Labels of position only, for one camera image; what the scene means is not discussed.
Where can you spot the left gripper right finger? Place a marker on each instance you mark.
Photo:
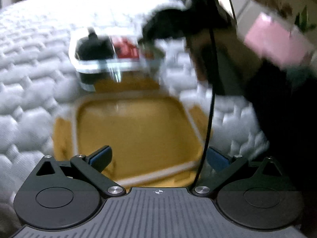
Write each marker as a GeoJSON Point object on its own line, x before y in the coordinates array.
{"type": "Point", "coordinates": [218, 170]}

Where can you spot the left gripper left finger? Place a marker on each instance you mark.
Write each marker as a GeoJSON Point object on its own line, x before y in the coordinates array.
{"type": "Point", "coordinates": [89, 169]}

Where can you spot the yellow container lid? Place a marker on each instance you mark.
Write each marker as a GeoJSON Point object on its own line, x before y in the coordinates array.
{"type": "Point", "coordinates": [156, 140]}

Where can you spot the red figurine toy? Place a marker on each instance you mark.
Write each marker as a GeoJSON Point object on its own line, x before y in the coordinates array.
{"type": "Point", "coordinates": [125, 48]}

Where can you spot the clear glass food container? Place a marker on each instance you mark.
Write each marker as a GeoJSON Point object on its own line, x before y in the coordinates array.
{"type": "Point", "coordinates": [93, 74]}

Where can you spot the black plush toy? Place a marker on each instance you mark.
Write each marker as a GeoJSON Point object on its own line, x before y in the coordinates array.
{"type": "Point", "coordinates": [94, 47]}

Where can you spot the green toy packet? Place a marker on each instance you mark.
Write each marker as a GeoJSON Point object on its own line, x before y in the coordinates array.
{"type": "Point", "coordinates": [149, 51]}

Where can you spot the person hand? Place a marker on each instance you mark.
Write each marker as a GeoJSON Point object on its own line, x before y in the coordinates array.
{"type": "Point", "coordinates": [223, 61]}

